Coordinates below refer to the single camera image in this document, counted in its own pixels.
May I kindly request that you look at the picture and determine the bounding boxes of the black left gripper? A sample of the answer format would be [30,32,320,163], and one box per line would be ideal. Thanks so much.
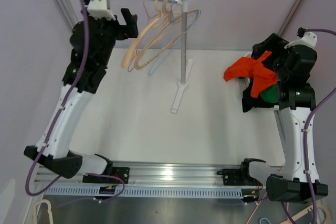
[81,8,138,67]

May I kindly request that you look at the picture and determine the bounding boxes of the beige wooden hanger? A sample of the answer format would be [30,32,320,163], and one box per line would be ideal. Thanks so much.
[121,0,174,70]
[121,0,201,75]

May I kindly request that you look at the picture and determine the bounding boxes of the orange tank top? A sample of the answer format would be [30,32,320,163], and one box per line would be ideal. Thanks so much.
[223,51,278,98]

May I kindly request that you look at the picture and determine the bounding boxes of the pink wire hanger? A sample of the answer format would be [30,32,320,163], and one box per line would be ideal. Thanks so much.
[127,0,158,72]

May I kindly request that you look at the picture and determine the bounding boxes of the bright green t shirt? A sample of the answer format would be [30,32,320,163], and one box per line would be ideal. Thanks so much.
[259,85,278,104]

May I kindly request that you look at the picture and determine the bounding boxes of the black t shirt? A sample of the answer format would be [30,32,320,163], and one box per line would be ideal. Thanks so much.
[241,79,278,113]

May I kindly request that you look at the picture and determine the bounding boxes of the light blue wire hanger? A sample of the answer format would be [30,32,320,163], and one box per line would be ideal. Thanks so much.
[148,0,201,76]

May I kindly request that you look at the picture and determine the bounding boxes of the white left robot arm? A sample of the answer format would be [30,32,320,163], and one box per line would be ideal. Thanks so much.
[24,8,138,183]

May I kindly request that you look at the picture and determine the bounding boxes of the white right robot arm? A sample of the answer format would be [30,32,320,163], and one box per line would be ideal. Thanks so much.
[239,31,329,203]

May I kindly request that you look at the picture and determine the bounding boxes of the blue hanger on floor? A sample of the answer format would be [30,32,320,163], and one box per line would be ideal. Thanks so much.
[258,217,271,224]

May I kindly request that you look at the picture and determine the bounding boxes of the pink hanger on floor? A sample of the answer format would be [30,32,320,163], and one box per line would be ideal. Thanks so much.
[245,166,289,224]

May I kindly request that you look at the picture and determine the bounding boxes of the beige hanger on floor right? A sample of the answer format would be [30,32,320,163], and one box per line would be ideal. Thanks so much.
[292,202,332,224]

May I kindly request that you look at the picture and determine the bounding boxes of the beige hanger on floor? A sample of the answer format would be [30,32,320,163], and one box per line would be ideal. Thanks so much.
[31,199,55,224]
[292,202,332,224]

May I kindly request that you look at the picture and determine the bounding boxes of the beige hanger on floor left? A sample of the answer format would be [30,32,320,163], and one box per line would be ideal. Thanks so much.
[31,199,55,224]

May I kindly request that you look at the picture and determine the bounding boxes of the white perforated plastic basket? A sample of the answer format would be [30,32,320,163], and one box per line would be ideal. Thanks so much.
[241,50,278,113]

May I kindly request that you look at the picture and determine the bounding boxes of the white metal clothes rack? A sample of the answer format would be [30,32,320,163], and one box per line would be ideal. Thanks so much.
[65,0,193,113]

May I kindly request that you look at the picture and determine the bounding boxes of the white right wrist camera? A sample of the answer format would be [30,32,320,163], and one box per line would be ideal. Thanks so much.
[284,27,317,49]

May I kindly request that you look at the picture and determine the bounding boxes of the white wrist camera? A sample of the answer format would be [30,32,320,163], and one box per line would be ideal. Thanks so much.
[284,27,317,49]
[80,0,117,21]

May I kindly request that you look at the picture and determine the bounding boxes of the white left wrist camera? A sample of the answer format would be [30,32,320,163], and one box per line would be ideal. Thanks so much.
[80,0,117,21]

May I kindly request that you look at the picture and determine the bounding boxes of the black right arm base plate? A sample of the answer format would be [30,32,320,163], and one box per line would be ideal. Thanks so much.
[216,168,266,186]

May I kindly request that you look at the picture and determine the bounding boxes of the aluminium mounting rail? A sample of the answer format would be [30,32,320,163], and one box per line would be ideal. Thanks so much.
[33,162,320,189]

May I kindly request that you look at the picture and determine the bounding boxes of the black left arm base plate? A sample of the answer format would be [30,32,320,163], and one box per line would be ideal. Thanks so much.
[82,167,130,184]

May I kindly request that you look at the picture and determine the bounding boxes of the white slotted cable duct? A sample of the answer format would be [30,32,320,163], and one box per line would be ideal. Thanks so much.
[45,185,258,199]

